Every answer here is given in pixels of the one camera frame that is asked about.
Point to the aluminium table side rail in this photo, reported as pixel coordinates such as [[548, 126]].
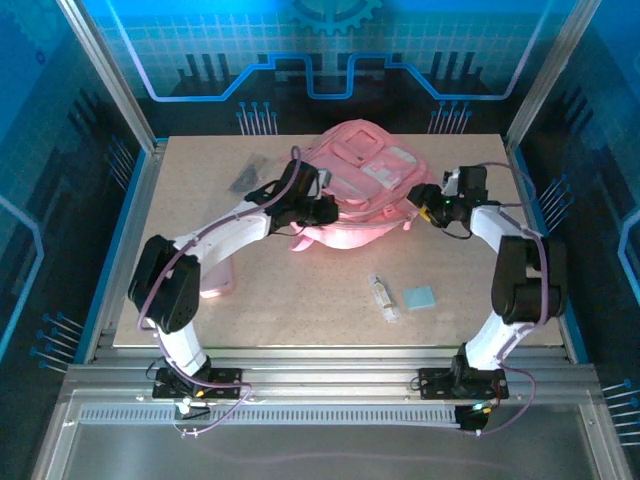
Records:
[[131, 225]]

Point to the aluminium frame post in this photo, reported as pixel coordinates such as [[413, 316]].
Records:
[[115, 85], [545, 75]]

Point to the pink backpack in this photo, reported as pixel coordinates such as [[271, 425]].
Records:
[[360, 220]]

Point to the light blue sticky note pad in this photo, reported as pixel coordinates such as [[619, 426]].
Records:
[[419, 298]]

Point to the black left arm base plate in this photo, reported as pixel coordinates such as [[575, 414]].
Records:
[[225, 380]]

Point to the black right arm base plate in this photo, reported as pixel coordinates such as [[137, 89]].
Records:
[[435, 382]]

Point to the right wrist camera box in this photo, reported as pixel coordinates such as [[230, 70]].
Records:
[[451, 182]]

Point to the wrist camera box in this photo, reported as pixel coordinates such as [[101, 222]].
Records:
[[451, 182], [324, 180]]

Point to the small black controller box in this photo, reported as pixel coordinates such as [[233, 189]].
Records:
[[470, 417]]

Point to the aluminium frame rail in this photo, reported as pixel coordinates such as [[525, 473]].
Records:
[[325, 372]]

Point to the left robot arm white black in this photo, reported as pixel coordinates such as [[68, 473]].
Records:
[[225, 235]]

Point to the clear bag with black items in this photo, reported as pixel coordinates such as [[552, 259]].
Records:
[[248, 174]]

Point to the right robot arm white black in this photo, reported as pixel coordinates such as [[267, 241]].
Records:
[[525, 280]]

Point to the glue tube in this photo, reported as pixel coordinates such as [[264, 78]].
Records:
[[384, 297]]

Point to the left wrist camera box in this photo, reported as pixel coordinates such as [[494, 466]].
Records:
[[324, 180]]

